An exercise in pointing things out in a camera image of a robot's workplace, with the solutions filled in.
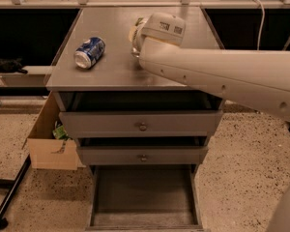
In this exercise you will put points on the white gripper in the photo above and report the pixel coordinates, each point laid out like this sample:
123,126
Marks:
138,35

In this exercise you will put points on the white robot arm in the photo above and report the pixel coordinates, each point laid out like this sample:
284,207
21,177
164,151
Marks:
257,79

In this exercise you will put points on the blue soda can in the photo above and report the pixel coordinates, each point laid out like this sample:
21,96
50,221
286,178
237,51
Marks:
89,53

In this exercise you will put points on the grey drawer cabinet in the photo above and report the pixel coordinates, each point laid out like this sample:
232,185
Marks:
117,82

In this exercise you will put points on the grey top drawer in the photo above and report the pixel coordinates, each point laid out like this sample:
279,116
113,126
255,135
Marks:
140,123

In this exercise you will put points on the grey bottom drawer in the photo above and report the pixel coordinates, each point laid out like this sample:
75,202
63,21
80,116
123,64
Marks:
144,198

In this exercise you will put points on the green snack bag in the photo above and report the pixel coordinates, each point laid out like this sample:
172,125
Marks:
59,132

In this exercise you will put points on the black object on ledge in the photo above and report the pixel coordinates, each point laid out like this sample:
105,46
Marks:
11,66

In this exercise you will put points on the cardboard box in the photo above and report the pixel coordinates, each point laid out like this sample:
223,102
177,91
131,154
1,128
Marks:
45,150

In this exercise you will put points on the black floor rail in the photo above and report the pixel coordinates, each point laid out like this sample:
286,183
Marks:
11,187

